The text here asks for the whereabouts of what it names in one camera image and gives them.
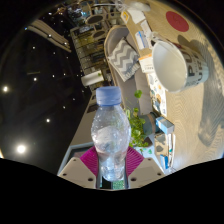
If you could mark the group of ceiling spotlights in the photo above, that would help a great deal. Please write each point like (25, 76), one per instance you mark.
(21, 148)

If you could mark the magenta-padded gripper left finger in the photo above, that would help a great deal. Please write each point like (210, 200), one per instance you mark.
(78, 170)

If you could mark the grey chevron pillow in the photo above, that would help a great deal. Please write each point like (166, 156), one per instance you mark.
(123, 60)

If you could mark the small blue box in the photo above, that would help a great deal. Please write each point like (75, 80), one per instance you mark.
(165, 125)

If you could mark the group of upholstered dining chairs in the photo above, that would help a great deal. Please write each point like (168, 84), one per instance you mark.
(95, 20)

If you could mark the grey curved sofa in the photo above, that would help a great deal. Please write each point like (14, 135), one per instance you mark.
(116, 36)

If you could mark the clear blue-capped water bottle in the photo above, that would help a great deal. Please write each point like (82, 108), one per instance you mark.
(110, 133)

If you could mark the green potted plant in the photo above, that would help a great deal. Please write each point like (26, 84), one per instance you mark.
(136, 128)

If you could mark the flat round red coaster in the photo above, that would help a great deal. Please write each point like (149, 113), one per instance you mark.
(177, 21)

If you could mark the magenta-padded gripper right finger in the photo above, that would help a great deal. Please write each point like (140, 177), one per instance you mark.
(146, 170)

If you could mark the white printed mug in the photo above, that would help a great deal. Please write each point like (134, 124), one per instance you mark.
(176, 66)

